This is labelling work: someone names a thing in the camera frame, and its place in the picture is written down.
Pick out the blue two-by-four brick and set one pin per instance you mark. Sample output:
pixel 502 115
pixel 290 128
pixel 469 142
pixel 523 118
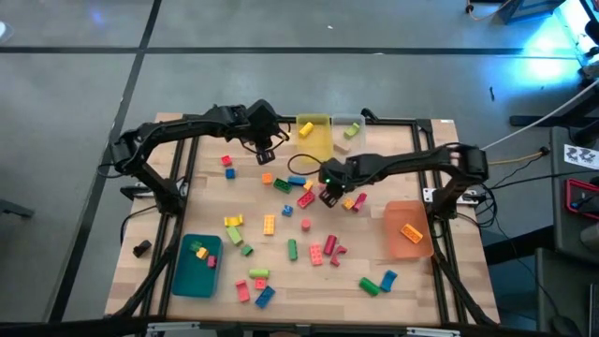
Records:
pixel 296 180
pixel 265 297

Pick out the red-edged black case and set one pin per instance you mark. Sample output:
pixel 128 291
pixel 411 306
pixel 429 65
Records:
pixel 582 206

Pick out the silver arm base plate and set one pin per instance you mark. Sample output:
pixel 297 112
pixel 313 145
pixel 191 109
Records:
pixel 429 194

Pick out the salmon red cylinder block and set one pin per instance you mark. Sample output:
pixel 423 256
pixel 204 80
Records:
pixel 305 224

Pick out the black floor foot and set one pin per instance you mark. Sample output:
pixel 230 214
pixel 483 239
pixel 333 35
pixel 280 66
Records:
pixel 16 208

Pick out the crimson cylinder block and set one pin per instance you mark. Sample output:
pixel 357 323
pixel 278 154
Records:
pixel 359 201

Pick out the small yellow square block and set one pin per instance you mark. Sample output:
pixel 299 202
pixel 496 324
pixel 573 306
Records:
pixel 308 185
pixel 202 253

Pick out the pale tan block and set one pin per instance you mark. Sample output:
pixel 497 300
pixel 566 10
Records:
pixel 341 147

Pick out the amber yellow two-by-four brick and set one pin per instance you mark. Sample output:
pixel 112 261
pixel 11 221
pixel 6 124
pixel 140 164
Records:
pixel 269 224

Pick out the small green square block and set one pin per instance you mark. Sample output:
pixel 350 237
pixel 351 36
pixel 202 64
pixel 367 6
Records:
pixel 247 251
pixel 195 245

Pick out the dark grey cabinet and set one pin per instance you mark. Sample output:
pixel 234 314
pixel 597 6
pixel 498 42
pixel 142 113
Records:
pixel 566 290

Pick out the black aluminium table frame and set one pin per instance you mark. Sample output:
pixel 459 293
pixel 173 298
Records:
pixel 425 125

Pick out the blue arch block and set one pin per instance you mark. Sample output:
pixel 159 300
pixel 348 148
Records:
pixel 388 281

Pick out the small red square block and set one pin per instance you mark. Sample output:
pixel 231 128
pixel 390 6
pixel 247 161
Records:
pixel 212 261
pixel 226 160
pixel 260 283

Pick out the orange two-by-four brick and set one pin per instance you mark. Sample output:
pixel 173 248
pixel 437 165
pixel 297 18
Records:
pixel 411 233

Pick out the green two-by-four brick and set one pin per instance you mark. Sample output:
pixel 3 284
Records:
pixel 282 186

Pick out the orange translucent bin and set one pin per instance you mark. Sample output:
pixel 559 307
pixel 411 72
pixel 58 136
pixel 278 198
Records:
pixel 402 245

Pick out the yellow arch block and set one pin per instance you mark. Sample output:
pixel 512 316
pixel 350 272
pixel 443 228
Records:
pixel 233 221

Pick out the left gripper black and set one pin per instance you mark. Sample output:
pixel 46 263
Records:
pixel 262 122

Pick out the small orange square block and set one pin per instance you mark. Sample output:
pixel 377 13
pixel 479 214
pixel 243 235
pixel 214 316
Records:
pixel 267 178
pixel 347 203

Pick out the printed paper sheet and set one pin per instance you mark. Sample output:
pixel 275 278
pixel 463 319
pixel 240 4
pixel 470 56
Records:
pixel 581 156

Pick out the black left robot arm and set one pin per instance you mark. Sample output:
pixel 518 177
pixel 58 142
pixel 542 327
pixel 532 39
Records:
pixel 154 133

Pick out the black side desk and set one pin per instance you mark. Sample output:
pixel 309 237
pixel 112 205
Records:
pixel 559 210

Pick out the black plug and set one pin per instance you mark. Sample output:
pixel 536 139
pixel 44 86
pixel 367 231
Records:
pixel 544 150

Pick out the teal plastic bin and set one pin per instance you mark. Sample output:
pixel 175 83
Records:
pixel 192 278

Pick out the clear plastic bin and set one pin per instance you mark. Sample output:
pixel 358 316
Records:
pixel 358 146

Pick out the blue lit box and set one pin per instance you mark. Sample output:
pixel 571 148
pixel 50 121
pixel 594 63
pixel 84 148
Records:
pixel 529 9

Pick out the orange-red two-by-four brick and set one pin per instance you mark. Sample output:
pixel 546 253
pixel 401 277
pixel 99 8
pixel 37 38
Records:
pixel 316 255

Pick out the black frame clamp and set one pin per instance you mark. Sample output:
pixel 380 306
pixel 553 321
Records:
pixel 369 113

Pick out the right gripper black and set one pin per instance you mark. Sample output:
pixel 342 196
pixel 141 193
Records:
pixel 338 175

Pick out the small blue square block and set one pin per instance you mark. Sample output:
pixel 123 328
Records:
pixel 287 210
pixel 230 173

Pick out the silver edge bracket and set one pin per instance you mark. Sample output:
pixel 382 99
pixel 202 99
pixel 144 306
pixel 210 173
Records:
pixel 173 326
pixel 433 331

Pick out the black desk foot bar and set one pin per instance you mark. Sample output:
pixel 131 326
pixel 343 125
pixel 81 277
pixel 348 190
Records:
pixel 524 121

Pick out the small black object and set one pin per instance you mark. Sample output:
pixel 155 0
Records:
pixel 141 248

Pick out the light green cylinder block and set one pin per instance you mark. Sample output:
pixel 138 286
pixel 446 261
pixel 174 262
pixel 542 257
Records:
pixel 258 273

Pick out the yellow cylinder block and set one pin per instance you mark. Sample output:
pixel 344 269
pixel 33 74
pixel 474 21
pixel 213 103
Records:
pixel 306 129

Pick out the green narrow long brick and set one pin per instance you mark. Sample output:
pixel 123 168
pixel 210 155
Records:
pixel 292 249

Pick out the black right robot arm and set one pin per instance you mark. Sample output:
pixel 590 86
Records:
pixel 421 161

